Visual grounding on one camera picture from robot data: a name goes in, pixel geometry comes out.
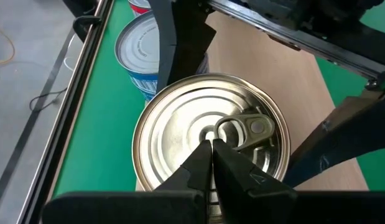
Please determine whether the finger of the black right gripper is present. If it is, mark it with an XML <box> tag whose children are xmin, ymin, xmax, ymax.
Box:
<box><xmin>147</xmin><ymin>0</ymin><xmax>217</xmax><ymax>93</ymax></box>
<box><xmin>283</xmin><ymin>89</ymin><xmax>385</xmax><ymax>189</ymax></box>

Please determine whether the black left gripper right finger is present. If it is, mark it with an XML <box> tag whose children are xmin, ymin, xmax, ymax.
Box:
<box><xmin>212</xmin><ymin>138</ymin><xmax>385</xmax><ymax>224</ymax></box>

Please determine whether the blue-label gold-lid can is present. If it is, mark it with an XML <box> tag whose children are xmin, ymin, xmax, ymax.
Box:
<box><xmin>132</xmin><ymin>73</ymin><xmax>292</xmax><ymax>223</ymax></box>

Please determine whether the yellow floor cable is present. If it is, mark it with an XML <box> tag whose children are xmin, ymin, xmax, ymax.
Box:
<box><xmin>0</xmin><ymin>26</ymin><xmax>16</xmax><ymax>66</ymax></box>

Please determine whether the black frame clamp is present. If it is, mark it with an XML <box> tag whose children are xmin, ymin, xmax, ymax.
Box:
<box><xmin>72</xmin><ymin>14</ymin><xmax>103</xmax><ymax>43</ymax></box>

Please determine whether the blue-label silver-lid can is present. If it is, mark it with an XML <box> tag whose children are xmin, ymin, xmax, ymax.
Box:
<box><xmin>114</xmin><ymin>11</ymin><xmax>210</xmax><ymax>102</ymax></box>

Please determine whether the green table mat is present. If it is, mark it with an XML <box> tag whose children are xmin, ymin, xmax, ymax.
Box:
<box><xmin>52</xmin><ymin>0</ymin><xmax>385</xmax><ymax>191</ymax></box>

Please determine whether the black floor cable with plug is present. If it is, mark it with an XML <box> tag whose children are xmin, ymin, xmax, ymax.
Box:
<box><xmin>29</xmin><ymin>86</ymin><xmax>68</xmax><ymax>113</ymax></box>

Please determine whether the white floor cable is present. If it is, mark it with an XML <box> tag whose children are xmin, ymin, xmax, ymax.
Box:
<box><xmin>63</xmin><ymin>55</ymin><xmax>77</xmax><ymax>72</ymax></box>

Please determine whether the red-label silver-lid can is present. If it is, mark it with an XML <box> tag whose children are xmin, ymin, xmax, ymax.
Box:
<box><xmin>127</xmin><ymin>0</ymin><xmax>152</xmax><ymax>17</ymax></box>

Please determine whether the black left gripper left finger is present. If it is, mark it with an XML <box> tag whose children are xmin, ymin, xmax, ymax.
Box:
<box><xmin>41</xmin><ymin>139</ymin><xmax>213</xmax><ymax>224</ymax></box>

